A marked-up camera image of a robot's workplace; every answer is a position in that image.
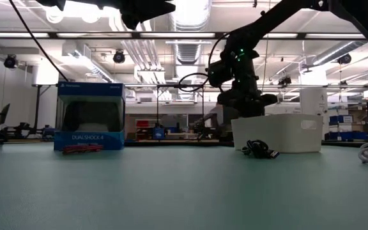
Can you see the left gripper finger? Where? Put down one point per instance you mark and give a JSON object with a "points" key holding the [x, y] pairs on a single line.
{"points": [[130, 20]]}

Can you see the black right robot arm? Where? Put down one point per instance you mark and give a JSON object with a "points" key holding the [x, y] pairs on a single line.
{"points": [[267, 22]]}

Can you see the white plastic bin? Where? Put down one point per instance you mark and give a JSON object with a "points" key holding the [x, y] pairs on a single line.
{"points": [[283, 134]]}

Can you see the blue storage bin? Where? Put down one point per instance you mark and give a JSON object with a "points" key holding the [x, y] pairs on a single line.
{"points": [[340, 135], [159, 133]]}

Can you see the white box unit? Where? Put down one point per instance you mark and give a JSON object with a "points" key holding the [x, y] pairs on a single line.
{"points": [[45, 75]]}

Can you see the red storage bin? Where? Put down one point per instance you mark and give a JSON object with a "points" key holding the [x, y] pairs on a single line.
{"points": [[142, 123]]}

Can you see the green table mat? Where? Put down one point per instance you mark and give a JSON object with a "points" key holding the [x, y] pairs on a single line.
{"points": [[171, 191]]}

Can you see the blue DualShock controller box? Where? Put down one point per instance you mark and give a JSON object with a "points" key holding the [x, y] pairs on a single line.
{"points": [[88, 140]]}

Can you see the black machinery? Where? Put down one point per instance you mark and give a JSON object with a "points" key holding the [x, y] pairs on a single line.
{"points": [[27, 131]]}

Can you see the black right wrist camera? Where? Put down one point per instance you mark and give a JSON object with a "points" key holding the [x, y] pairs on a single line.
{"points": [[219, 73]]}

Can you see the black ceiling camera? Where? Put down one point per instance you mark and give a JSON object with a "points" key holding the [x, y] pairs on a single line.
{"points": [[344, 59], [119, 57], [10, 61]]}

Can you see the silver ventilation duct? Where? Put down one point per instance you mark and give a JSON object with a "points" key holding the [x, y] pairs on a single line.
{"points": [[188, 19]]}

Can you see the black overhead frame bar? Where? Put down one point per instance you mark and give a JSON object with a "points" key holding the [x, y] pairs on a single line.
{"points": [[52, 35]]}

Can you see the black frame stand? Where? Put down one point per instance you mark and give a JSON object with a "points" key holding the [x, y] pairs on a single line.
{"points": [[179, 86]]}

